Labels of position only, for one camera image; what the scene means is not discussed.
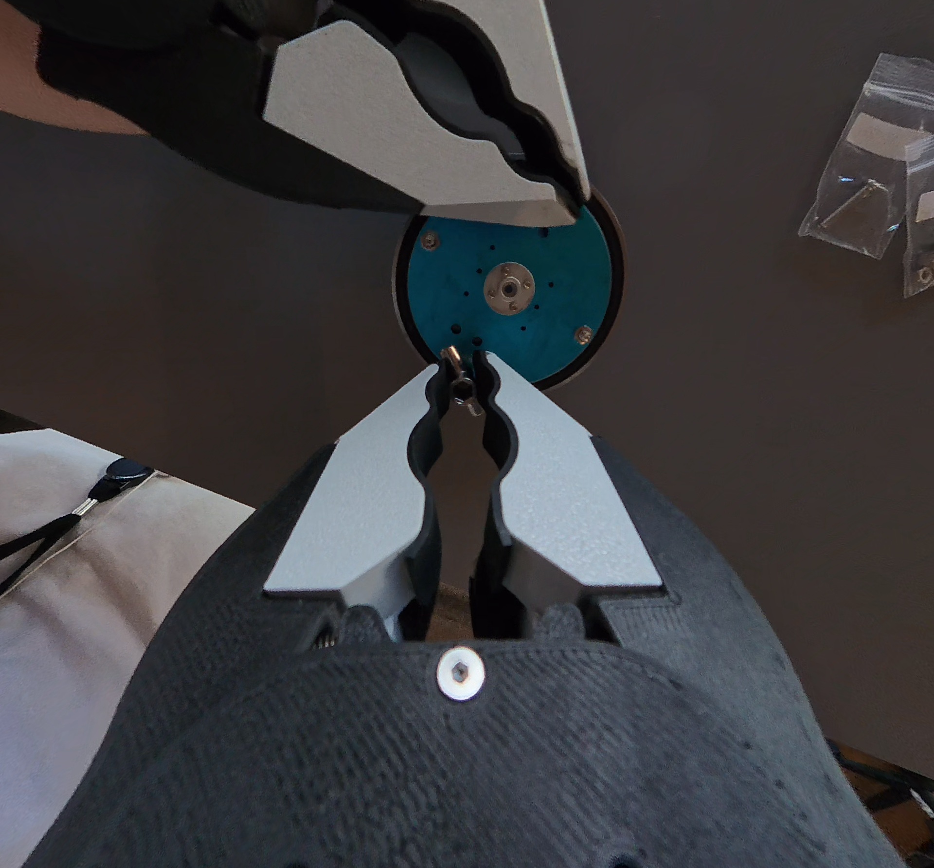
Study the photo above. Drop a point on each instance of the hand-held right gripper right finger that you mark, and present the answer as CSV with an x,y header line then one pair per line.
x,y
576,518

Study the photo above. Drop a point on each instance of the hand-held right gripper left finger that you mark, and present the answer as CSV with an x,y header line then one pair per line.
x,y
350,518

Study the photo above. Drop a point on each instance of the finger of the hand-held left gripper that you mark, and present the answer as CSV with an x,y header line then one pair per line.
x,y
350,102
503,7

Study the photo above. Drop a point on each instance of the metal cross socket wrench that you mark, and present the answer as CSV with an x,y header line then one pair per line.
x,y
460,386

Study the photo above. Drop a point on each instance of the blue disc with black rim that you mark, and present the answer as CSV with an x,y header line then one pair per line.
x,y
467,328

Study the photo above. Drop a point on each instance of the person's left forearm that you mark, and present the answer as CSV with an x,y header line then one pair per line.
x,y
29,87

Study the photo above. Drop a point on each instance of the person's white t-shirt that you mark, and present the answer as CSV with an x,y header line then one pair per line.
x,y
73,663

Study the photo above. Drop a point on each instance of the clear plastic parts bag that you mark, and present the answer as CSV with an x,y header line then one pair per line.
x,y
921,240
861,175

